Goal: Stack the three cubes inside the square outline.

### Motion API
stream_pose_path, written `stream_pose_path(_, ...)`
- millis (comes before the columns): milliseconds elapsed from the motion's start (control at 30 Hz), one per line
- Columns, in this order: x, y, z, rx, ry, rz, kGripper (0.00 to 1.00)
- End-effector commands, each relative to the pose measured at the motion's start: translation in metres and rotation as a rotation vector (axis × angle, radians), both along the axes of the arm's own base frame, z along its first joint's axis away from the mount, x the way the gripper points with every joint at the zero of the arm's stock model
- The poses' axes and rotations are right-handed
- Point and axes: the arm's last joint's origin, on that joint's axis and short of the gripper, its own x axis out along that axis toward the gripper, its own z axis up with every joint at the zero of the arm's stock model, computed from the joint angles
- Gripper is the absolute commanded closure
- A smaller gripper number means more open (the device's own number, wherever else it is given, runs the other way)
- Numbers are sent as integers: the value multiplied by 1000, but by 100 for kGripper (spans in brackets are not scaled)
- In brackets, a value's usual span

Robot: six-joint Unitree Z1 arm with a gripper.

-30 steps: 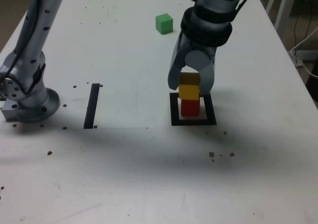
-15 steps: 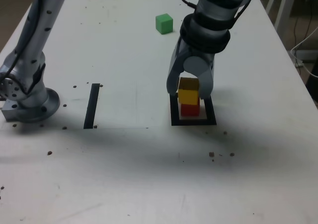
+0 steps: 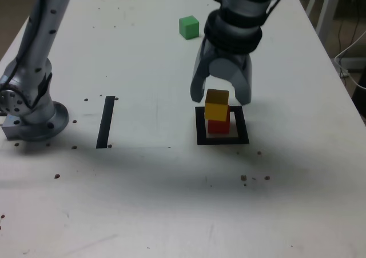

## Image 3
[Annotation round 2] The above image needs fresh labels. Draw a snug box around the white cable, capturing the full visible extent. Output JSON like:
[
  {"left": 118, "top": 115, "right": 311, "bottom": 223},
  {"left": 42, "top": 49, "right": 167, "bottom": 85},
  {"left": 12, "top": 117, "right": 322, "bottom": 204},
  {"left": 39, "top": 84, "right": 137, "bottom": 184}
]
[{"left": 334, "top": 30, "right": 366, "bottom": 90}]

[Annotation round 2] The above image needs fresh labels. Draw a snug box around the black tape strip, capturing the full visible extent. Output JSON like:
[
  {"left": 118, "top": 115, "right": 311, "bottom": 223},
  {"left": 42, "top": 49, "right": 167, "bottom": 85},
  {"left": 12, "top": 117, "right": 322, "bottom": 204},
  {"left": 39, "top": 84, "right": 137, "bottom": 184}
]
[{"left": 96, "top": 96, "right": 116, "bottom": 149}]

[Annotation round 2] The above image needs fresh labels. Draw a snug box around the green cube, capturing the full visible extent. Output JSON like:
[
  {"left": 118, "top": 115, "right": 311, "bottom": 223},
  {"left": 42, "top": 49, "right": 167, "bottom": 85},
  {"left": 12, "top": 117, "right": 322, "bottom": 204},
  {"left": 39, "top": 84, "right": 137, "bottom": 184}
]
[{"left": 178, "top": 15, "right": 200, "bottom": 41}]

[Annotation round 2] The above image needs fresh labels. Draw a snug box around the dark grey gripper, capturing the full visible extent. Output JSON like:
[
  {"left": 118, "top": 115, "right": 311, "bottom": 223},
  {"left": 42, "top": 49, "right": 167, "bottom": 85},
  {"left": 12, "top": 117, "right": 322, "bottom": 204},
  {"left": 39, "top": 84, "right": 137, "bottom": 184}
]
[{"left": 190, "top": 37, "right": 253, "bottom": 105}]

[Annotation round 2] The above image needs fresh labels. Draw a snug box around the black tape square outline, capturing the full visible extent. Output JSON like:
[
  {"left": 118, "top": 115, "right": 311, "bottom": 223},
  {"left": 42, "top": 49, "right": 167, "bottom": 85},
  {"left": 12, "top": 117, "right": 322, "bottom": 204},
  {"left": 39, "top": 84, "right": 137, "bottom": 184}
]
[{"left": 195, "top": 105, "right": 250, "bottom": 146}]

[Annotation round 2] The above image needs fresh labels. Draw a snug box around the thick white furniture leg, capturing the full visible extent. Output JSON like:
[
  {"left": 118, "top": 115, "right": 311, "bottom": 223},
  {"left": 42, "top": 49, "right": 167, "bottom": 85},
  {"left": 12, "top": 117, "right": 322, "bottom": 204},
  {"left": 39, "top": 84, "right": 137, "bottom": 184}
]
[{"left": 315, "top": 0, "right": 344, "bottom": 43}]

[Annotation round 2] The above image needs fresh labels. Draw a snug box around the red cube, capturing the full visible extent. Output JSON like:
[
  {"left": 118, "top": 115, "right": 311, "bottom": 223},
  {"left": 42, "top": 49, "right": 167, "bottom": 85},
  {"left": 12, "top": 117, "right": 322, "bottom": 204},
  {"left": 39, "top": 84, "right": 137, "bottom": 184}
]
[{"left": 207, "top": 105, "right": 231, "bottom": 135}]

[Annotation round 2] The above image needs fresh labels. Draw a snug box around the yellow cube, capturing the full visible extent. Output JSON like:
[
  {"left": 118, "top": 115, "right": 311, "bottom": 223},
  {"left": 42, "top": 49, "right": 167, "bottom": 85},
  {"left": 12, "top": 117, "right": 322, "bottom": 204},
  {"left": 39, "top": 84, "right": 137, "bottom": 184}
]
[{"left": 204, "top": 88, "right": 231, "bottom": 122}]

